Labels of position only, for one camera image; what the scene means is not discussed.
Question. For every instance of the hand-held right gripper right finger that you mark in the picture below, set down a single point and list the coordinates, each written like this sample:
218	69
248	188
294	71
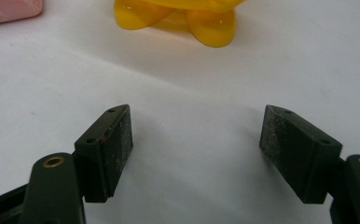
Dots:
302	161

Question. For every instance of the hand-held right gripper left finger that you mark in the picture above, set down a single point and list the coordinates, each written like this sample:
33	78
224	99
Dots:
103	155

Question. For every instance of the pink box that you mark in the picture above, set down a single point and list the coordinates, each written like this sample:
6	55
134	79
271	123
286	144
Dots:
7	11

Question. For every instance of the yellow rubber duck toy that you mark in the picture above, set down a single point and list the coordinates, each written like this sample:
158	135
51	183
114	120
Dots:
181	18

